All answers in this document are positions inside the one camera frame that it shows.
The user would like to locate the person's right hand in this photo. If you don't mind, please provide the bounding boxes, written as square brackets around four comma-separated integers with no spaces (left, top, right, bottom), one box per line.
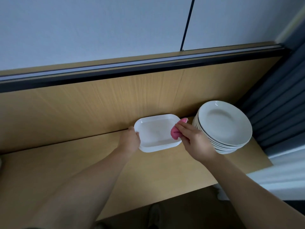
[175,121,221,164]

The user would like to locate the person's left hand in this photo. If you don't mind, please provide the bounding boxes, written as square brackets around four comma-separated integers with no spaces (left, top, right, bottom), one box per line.
[116,126,141,156]

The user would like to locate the pink cleaning cloth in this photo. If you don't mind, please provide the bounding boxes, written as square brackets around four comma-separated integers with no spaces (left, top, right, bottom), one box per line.
[171,118,189,140]

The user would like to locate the white glossy rectangular plate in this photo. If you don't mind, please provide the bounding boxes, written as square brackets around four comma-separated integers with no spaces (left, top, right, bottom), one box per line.
[134,114,183,153]

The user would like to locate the stack of white round plates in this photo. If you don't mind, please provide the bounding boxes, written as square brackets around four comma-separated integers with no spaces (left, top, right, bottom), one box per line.
[193,101,253,155]

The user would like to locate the person's right forearm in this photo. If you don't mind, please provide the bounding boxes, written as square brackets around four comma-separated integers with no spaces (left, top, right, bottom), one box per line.
[205,154,305,229]

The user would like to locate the person's left forearm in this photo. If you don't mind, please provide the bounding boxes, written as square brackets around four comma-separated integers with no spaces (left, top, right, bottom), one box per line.
[24,150,132,229]

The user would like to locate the grey curtain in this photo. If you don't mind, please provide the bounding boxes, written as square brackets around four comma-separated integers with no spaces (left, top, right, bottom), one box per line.
[236,24,305,158]

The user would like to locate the black wall rail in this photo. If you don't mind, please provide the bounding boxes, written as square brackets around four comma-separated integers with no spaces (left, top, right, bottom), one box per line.
[0,44,289,93]

